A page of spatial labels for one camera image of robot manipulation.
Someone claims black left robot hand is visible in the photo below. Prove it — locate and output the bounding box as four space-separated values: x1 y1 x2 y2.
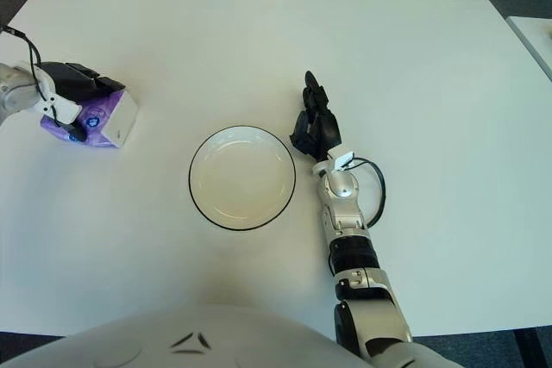
37 61 127 144

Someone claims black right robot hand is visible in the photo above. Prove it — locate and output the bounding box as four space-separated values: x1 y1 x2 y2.
289 70 342 161

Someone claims purple tissue paper pack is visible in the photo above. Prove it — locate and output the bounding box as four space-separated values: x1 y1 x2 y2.
40 90 140 150

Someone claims white plate with black rim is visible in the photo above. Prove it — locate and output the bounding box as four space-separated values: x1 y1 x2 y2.
187 125 298 231

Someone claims white side table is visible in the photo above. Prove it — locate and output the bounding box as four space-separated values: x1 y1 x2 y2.
506 16 552 83

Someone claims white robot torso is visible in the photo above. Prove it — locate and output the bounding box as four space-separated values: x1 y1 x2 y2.
0 303 467 368

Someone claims black table leg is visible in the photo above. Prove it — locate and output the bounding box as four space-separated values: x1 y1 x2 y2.
512 328 543 368

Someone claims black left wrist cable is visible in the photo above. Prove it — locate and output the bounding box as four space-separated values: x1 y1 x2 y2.
0 25 61 128

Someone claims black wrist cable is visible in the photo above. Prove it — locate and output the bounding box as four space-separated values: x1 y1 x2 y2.
351 157 386 229
0 25 61 128

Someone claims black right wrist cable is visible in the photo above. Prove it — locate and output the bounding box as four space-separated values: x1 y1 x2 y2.
351 157 386 229

